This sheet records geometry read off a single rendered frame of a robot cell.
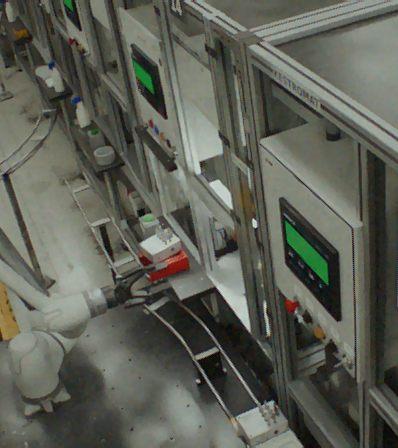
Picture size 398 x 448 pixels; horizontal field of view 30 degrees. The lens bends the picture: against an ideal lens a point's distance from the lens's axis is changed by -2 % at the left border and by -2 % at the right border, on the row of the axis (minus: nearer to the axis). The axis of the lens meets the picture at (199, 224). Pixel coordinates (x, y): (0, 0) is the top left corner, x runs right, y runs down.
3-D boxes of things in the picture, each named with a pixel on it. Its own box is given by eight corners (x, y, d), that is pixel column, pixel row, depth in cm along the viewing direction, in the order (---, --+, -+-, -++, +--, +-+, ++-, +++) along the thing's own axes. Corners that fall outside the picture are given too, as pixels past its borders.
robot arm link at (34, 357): (9, 393, 272) (-10, 351, 260) (36, 359, 285) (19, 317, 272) (45, 404, 266) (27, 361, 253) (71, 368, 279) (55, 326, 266)
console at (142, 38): (135, 122, 291) (111, 10, 265) (203, 99, 298) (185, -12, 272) (175, 169, 259) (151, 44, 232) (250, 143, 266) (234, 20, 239)
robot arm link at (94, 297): (87, 303, 240) (105, 296, 242) (80, 287, 247) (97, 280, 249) (94, 323, 246) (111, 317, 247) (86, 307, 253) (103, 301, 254)
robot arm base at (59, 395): (28, 426, 266) (23, 416, 262) (15, 386, 283) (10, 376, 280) (75, 407, 270) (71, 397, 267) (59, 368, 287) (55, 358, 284)
